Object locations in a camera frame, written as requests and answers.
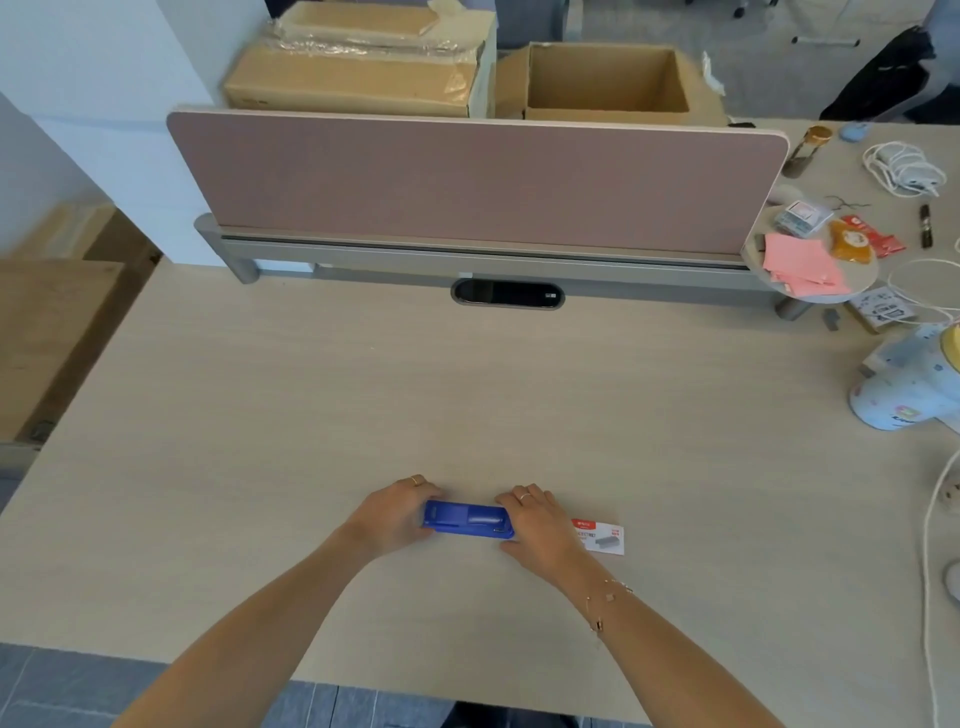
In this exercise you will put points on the person's left hand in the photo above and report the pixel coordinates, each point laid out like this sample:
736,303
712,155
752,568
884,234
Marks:
390,517

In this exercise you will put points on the person's right hand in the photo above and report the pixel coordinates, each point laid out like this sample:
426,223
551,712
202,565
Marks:
541,534

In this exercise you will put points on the person's right thumb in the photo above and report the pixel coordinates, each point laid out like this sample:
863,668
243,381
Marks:
517,546

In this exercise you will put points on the person's left fingers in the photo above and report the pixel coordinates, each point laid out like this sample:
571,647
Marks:
424,487

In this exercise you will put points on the blue stapler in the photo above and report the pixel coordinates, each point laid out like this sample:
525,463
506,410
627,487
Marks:
466,519

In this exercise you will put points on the person's right forearm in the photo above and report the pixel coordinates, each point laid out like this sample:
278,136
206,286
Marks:
660,646

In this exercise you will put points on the person's left forearm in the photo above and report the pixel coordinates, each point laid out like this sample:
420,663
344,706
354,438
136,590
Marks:
247,634

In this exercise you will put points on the small staple box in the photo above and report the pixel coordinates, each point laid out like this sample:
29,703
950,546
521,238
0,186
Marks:
598,535

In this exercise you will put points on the pink desk divider panel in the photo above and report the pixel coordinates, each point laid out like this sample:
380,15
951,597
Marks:
477,181

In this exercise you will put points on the pink sticky notes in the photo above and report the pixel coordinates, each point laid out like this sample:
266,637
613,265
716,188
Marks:
802,264

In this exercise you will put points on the white patterned kettle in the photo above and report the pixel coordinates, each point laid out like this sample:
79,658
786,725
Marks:
907,390

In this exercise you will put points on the closed cardboard box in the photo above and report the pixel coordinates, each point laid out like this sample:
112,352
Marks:
360,64

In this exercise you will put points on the white printed booklet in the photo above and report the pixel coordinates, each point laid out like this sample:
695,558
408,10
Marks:
882,307

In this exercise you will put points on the open cardboard box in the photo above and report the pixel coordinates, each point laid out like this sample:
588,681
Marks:
600,81

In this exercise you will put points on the orange snack packet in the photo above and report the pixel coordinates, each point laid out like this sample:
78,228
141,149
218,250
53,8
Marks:
856,240

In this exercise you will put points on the glass jar with gold lid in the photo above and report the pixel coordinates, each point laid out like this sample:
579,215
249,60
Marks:
808,147

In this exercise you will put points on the brown small stick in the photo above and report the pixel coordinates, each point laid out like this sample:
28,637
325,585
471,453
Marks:
926,225

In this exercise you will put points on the light blue small object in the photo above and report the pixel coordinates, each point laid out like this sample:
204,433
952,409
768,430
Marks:
853,132

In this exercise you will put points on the black jacket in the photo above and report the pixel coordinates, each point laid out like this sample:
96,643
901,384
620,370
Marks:
882,78

